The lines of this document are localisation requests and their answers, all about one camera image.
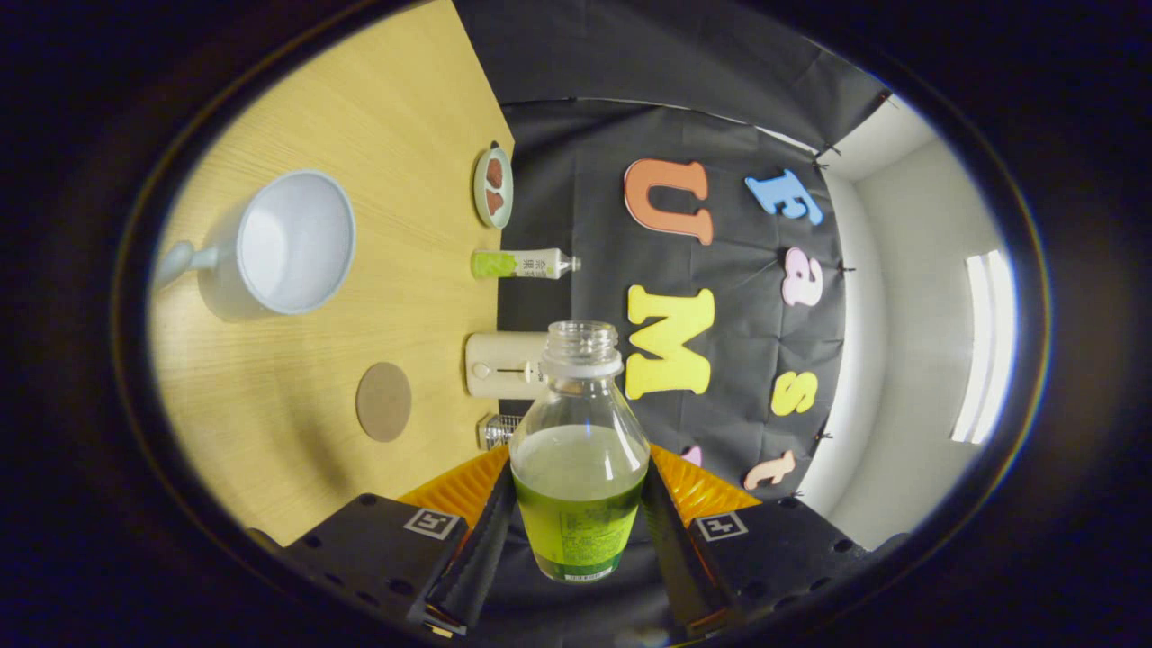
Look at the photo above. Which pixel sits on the wooden table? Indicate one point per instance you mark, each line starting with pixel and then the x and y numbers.
pixel 270 405

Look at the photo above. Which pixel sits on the pale green plate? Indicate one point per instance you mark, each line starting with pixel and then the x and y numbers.
pixel 507 189

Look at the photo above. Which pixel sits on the cream toaster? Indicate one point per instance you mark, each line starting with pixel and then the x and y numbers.
pixel 504 364

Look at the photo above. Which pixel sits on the slim green and white bottle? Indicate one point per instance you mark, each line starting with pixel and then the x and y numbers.
pixel 522 264

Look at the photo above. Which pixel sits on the white cup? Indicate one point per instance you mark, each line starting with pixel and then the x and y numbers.
pixel 297 243

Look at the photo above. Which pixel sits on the brown food piece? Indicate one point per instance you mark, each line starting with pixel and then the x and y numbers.
pixel 495 202
pixel 494 172

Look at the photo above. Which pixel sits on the ceiling light panel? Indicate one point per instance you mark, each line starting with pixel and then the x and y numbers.
pixel 985 346

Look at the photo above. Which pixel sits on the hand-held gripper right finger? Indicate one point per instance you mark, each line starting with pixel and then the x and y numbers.
pixel 688 567

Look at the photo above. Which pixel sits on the black backdrop cloth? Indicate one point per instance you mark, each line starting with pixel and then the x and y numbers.
pixel 585 180

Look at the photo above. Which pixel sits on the round brown coaster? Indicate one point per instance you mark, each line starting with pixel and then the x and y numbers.
pixel 383 402

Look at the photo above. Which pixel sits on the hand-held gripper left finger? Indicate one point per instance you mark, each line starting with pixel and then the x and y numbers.
pixel 468 558

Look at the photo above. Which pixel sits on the green juice bottle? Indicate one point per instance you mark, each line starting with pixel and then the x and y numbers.
pixel 579 486

